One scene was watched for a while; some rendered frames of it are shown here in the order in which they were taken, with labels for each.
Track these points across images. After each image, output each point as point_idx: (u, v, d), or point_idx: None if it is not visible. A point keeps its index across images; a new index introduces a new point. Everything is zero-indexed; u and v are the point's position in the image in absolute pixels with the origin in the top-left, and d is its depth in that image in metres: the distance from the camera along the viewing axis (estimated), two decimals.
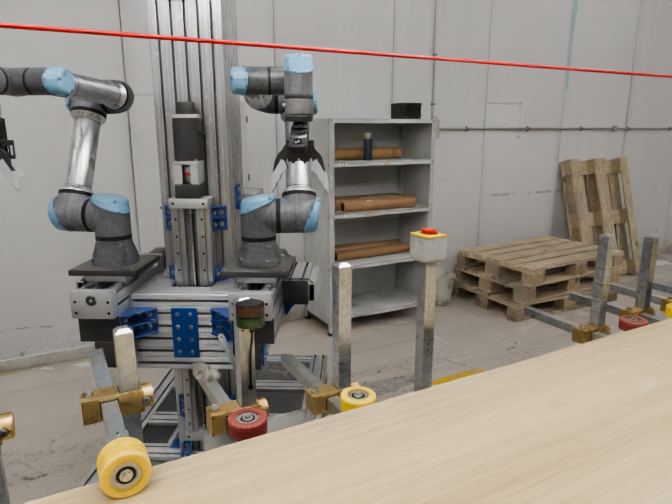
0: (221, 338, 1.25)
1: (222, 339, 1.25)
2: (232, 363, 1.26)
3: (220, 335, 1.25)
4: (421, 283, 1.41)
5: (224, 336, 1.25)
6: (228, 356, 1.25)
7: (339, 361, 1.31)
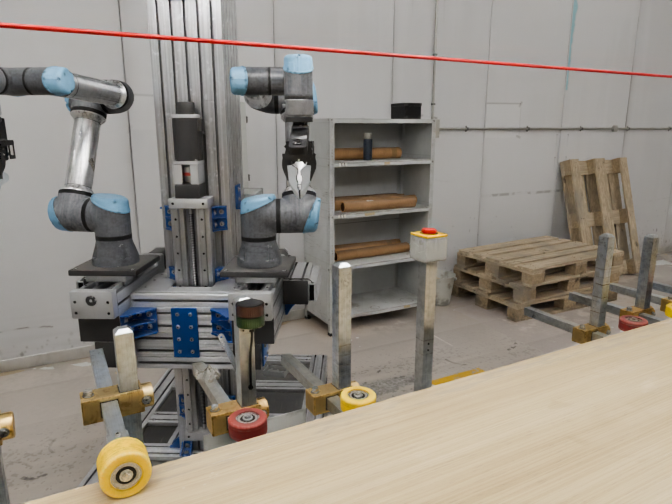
0: (221, 338, 1.25)
1: (222, 339, 1.25)
2: (232, 363, 1.26)
3: (220, 335, 1.25)
4: (421, 283, 1.41)
5: (224, 336, 1.25)
6: (228, 356, 1.25)
7: (339, 361, 1.31)
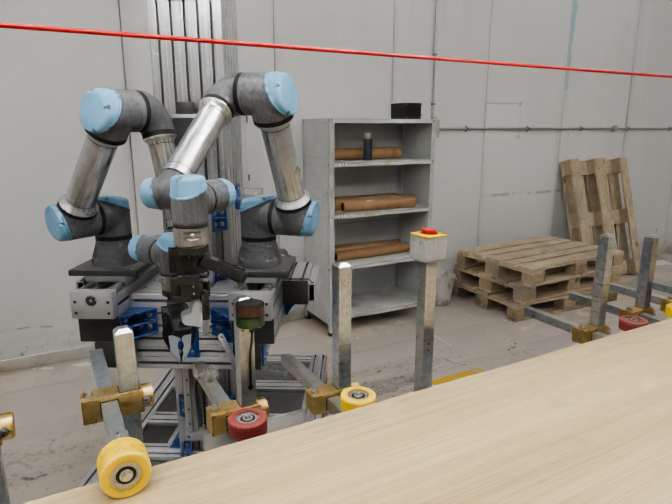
0: (221, 338, 1.25)
1: (222, 339, 1.25)
2: (232, 363, 1.26)
3: (220, 335, 1.25)
4: (421, 283, 1.41)
5: (224, 336, 1.25)
6: (228, 356, 1.25)
7: (339, 361, 1.31)
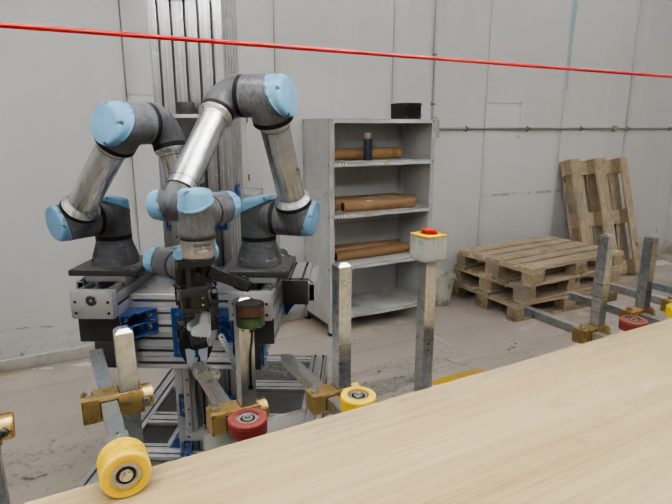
0: (221, 338, 1.25)
1: (222, 339, 1.25)
2: (232, 363, 1.26)
3: (220, 335, 1.25)
4: (421, 283, 1.41)
5: (224, 336, 1.25)
6: (228, 356, 1.25)
7: (339, 361, 1.31)
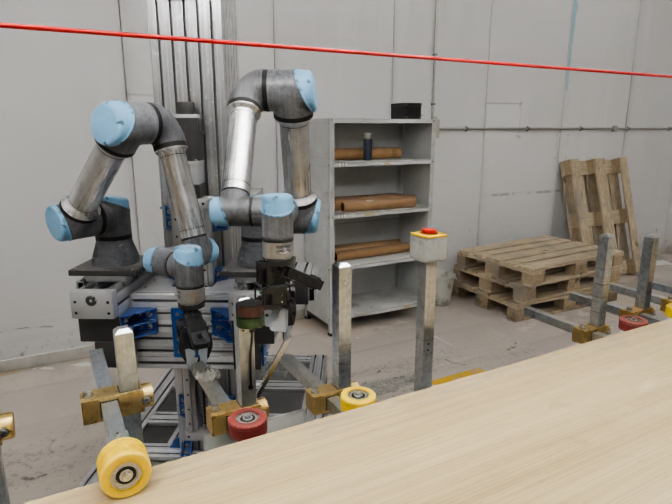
0: (288, 337, 1.34)
1: (288, 338, 1.33)
2: (275, 360, 1.31)
3: (290, 335, 1.34)
4: (421, 283, 1.41)
5: (290, 338, 1.34)
6: (278, 353, 1.32)
7: (339, 361, 1.31)
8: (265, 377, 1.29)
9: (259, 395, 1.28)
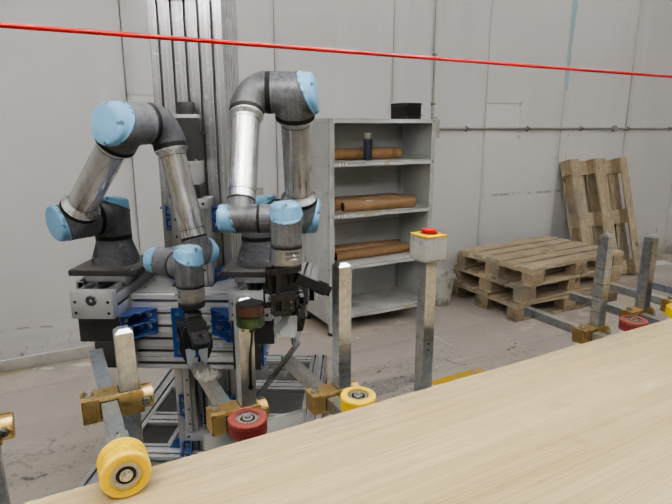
0: (297, 344, 1.35)
1: (296, 345, 1.35)
2: (280, 364, 1.32)
3: (298, 342, 1.36)
4: (421, 283, 1.41)
5: (298, 346, 1.36)
6: (284, 358, 1.33)
7: (339, 361, 1.31)
8: (269, 379, 1.30)
9: (260, 396, 1.28)
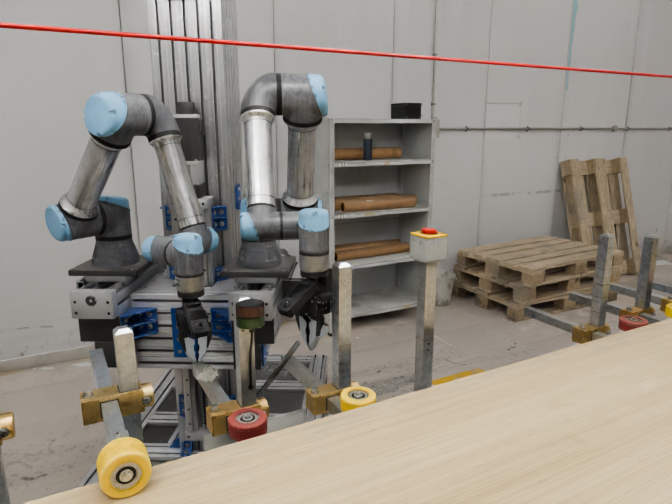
0: (297, 344, 1.35)
1: (296, 345, 1.35)
2: (280, 364, 1.32)
3: (299, 342, 1.36)
4: (421, 283, 1.41)
5: (298, 346, 1.36)
6: (285, 358, 1.33)
7: (339, 361, 1.31)
8: (269, 379, 1.30)
9: (260, 396, 1.28)
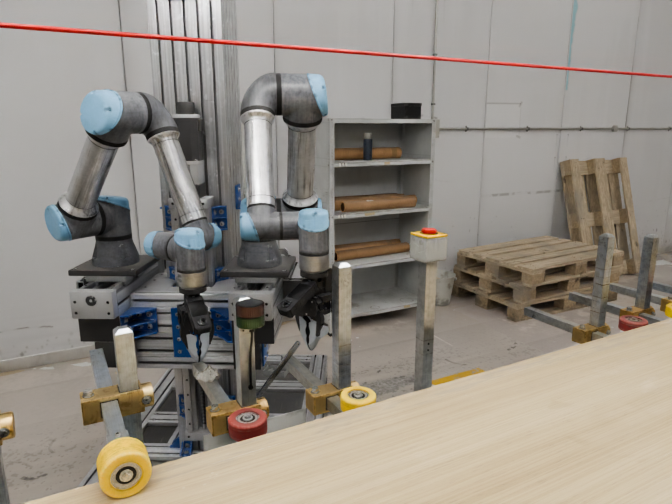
0: (297, 344, 1.35)
1: (296, 345, 1.35)
2: (280, 364, 1.32)
3: (299, 342, 1.36)
4: (421, 283, 1.41)
5: (298, 346, 1.36)
6: (285, 358, 1.33)
7: (339, 361, 1.31)
8: (269, 379, 1.30)
9: (260, 396, 1.28)
